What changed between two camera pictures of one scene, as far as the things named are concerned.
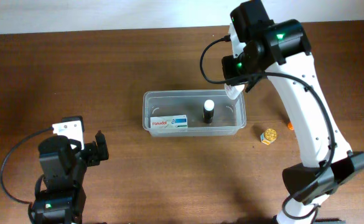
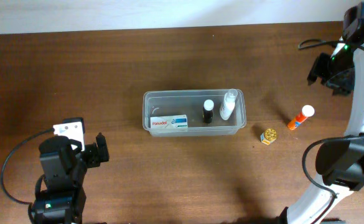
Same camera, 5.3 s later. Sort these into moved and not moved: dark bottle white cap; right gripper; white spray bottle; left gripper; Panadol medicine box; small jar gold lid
Moved: right gripper; white spray bottle
Not moved: left gripper; Panadol medicine box; small jar gold lid; dark bottle white cap
